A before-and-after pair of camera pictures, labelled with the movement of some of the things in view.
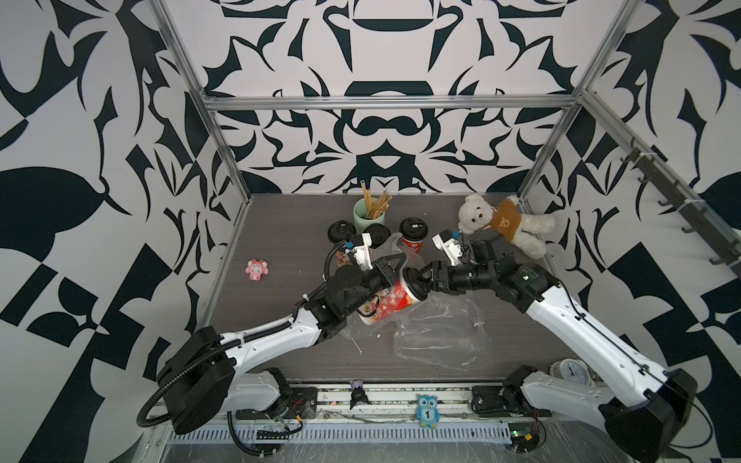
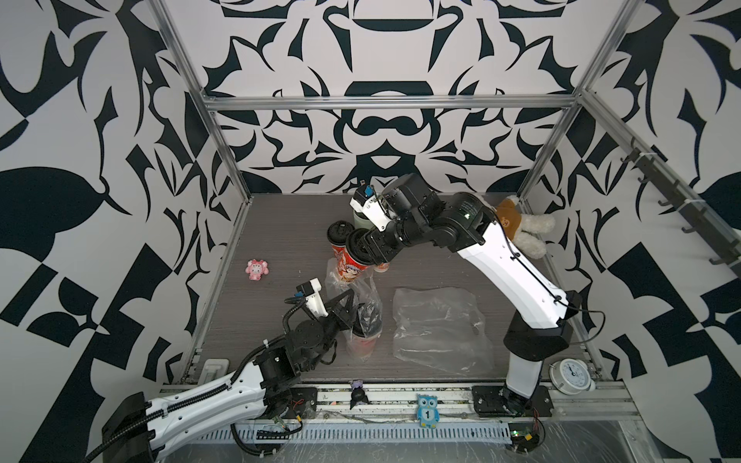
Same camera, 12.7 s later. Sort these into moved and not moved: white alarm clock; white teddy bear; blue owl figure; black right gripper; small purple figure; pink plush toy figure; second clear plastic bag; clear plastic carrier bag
Moved: black right gripper; clear plastic carrier bag
Not moved: small purple figure; pink plush toy figure; blue owl figure; second clear plastic bag; white teddy bear; white alarm clock
